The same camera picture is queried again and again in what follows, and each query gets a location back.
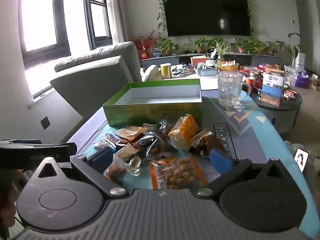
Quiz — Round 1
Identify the narrow black-framed window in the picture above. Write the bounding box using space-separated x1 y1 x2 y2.
82 0 113 51

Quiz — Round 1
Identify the white air purifier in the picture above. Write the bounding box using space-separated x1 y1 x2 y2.
295 52 306 70

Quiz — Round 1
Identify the yellow can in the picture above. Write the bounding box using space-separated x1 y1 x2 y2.
160 63 172 79

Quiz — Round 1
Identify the orange bread packet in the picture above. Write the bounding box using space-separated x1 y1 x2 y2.
168 114 200 151

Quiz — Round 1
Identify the white oval coffee table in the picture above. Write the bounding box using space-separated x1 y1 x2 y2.
146 66 250 90

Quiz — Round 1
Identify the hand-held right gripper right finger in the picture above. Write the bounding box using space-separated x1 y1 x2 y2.
196 149 298 198

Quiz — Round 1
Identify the potted green plant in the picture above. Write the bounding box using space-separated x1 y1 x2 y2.
156 38 178 56
192 37 213 54
250 39 279 56
233 38 251 54

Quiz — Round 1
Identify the wicker basket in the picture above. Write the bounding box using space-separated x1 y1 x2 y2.
216 62 240 72

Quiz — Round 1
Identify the light curtain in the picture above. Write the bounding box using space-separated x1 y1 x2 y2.
104 0 128 45

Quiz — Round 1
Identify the clear glass mug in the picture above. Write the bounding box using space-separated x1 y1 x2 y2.
217 71 251 107

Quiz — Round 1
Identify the small orange snack packet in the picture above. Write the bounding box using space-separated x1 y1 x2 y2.
114 126 150 141

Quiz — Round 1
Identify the dark red snack packet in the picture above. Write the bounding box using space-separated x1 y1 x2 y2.
93 133 121 150

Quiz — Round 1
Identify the orange cardboard box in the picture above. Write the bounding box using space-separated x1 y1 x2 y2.
190 56 209 67

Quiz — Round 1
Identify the brown snack packet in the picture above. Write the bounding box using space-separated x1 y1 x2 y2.
189 128 227 157

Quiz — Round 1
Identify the large black-framed window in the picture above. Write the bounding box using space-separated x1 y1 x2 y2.
18 0 72 68

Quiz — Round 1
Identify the spider plant in vase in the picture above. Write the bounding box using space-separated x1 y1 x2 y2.
211 41 232 63

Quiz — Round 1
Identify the black wall socket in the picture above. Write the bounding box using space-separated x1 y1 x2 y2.
40 116 51 130

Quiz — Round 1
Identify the patterned table mat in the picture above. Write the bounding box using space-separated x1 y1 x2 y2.
67 90 320 240

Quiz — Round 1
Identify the blue plastic tray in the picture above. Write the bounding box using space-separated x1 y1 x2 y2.
194 64 219 77

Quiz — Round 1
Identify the green cardboard box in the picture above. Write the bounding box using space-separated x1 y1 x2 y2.
102 79 203 127

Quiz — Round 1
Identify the person's left hand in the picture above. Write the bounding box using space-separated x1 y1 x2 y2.
0 169 24 228

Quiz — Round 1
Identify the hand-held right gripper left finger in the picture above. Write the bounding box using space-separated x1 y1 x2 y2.
24 146 129 199

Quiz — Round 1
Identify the wall-mounted black television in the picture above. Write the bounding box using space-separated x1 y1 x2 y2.
162 0 251 38

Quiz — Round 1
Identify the smartphone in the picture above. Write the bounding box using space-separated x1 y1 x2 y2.
293 148 309 173

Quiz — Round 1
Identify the purple gift bag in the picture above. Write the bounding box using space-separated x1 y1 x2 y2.
295 72 311 89

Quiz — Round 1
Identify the dark clear snack packet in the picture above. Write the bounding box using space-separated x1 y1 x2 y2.
143 118 177 137

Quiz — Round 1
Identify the low television cabinet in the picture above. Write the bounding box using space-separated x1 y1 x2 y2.
140 52 280 68

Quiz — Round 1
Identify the grey armchair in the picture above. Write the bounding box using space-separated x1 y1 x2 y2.
50 41 142 142

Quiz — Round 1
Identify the red flower arrangement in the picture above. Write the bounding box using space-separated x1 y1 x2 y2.
133 31 162 60

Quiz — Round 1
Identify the clear packet of brown snacks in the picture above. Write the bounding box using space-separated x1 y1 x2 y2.
103 154 142 182

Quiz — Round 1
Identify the beige snack packet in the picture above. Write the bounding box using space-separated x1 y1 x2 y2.
115 143 138 160

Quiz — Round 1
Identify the black silver snack packet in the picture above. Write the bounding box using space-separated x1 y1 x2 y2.
135 132 163 154

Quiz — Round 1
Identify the orange peanut packet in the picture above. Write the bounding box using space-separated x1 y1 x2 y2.
149 155 208 190

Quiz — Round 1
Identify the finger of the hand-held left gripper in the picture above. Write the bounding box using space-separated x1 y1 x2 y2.
65 142 77 156

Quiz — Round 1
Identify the round dark side table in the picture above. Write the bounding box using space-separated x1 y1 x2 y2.
251 89 303 134

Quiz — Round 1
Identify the white and blue box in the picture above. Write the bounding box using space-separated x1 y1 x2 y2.
259 73 285 108

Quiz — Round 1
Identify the large-leaf potted plant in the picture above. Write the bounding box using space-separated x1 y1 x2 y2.
277 32 301 66

